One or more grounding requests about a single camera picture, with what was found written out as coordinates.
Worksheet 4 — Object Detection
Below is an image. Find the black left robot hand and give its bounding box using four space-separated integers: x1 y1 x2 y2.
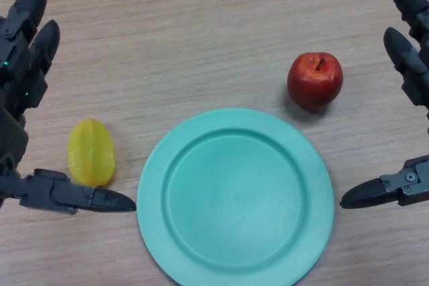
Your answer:
0 0 137 216

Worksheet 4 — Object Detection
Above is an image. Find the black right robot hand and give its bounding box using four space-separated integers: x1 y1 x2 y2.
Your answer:
339 0 429 210

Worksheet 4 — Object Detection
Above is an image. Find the red apple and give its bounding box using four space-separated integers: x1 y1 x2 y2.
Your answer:
286 52 344 113

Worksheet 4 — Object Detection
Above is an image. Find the green round plate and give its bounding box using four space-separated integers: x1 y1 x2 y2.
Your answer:
136 107 335 286

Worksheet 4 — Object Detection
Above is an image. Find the yellow starfruit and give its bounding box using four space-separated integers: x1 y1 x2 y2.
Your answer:
67 117 117 188

